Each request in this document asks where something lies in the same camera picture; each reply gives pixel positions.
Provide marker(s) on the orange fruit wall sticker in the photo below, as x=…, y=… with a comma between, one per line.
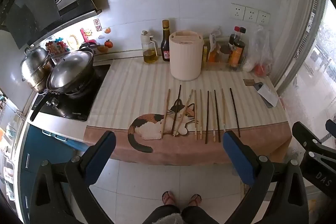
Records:
x=108, y=30
x=108, y=43

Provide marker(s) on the person's foot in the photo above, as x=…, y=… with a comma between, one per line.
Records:
x=168, y=199
x=194, y=200

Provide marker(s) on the yellow seasoning box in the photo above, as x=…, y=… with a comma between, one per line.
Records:
x=205, y=56

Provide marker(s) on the blue base cabinet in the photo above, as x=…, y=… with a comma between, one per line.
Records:
x=44, y=150

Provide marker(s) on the clear plastic bag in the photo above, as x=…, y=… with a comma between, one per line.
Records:
x=258, y=45

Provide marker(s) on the white and orange seasoning bag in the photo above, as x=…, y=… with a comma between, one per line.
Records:
x=214, y=48

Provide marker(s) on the steel steamer pot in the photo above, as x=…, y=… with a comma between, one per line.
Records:
x=34, y=66

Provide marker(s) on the set of wooden chopsticks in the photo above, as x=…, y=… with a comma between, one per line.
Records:
x=195, y=119

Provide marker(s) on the black glass gas stove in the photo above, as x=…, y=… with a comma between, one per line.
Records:
x=78, y=106

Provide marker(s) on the dark sauce bottle red label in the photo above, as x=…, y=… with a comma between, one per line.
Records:
x=165, y=48

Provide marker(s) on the clear plastic tray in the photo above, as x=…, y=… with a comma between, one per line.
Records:
x=220, y=66

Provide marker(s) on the person's leg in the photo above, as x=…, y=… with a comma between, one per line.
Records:
x=162, y=214
x=202, y=216

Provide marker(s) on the red character wall sticker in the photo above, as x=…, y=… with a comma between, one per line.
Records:
x=97, y=25

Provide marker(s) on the white wall socket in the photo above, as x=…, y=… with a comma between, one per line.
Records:
x=251, y=14
x=237, y=11
x=263, y=18

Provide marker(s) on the glass oil dispenser bottle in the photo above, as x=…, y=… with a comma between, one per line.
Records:
x=149, y=52

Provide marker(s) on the red tomato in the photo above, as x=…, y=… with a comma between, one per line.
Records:
x=259, y=70

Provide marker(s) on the person's right foot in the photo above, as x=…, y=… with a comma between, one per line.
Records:
x=194, y=200

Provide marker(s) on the striped cat print mat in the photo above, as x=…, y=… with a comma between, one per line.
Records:
x=136, y=82

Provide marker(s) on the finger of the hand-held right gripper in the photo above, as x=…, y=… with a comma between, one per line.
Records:
x=331, y=125
x=304, y=136

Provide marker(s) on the colourful festive wall sticker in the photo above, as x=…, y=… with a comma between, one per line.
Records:
x=56, y=49

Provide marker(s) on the person's left leg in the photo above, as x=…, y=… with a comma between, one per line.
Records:
x=162, y=214

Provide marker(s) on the jar with brown lid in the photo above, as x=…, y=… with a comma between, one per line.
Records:
x=224, y=54

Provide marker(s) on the window with grey frame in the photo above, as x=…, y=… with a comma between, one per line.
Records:
x=309, y=37

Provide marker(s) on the dark bottle with red cap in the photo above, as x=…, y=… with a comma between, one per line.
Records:
x=233, y=37

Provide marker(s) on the pink sun wall sticker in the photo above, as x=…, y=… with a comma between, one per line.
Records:
x=86, y=34

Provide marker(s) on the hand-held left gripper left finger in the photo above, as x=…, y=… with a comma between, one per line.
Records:
x=101, y=155

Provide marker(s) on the steel wok lid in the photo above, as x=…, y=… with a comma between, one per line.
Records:
x=71, y=69

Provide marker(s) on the soy sauce bottle orange label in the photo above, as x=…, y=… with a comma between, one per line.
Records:
x=236, y=54

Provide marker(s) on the person's left foot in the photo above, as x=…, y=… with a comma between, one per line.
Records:
x=168, y=199

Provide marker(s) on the dark brown chopstick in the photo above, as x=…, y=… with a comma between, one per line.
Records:
x=216, y=116

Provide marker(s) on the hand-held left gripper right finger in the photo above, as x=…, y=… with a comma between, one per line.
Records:
x=237, y=158

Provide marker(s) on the black wok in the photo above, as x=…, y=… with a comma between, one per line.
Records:
x=81, y=79

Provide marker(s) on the person's right leg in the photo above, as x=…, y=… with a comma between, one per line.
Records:
x=202, y=216

